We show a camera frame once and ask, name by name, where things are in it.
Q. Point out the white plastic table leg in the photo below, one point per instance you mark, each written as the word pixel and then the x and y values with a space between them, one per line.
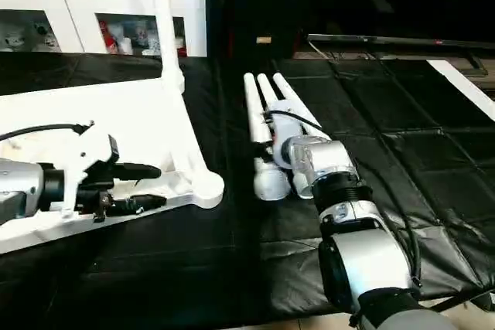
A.
pixel 294 102
pixel 271 179
pixel 302 185
pixel 164 28

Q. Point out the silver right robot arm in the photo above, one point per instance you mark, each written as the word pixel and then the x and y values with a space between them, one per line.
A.
pixel 363 253

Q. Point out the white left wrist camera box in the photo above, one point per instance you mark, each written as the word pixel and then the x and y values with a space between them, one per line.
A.
pixel 89 156

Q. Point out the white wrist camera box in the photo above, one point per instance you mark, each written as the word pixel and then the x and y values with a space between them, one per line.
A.
pixel 282 154
pixel 89 156

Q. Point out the black work mat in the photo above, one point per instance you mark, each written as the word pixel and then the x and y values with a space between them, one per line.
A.
pixel 193 268

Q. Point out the crumpled black plastic sheet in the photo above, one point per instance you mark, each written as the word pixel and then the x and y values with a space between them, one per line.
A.
pixel 448 214

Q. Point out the black bar with white label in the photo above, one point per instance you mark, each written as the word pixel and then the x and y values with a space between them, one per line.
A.
pixel 464 301

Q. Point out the white plastic table top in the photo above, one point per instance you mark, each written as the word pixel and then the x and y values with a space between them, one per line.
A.
pixel 139 121

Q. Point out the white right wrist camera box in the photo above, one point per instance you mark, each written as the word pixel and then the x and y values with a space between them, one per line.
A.
pixel 282 154

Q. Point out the white cabinet with glass doors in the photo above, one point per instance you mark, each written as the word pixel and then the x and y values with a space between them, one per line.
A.
pixel 69 5

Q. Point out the dark low furniture silver edge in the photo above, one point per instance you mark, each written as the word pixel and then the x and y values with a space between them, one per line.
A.
pixel 402 41

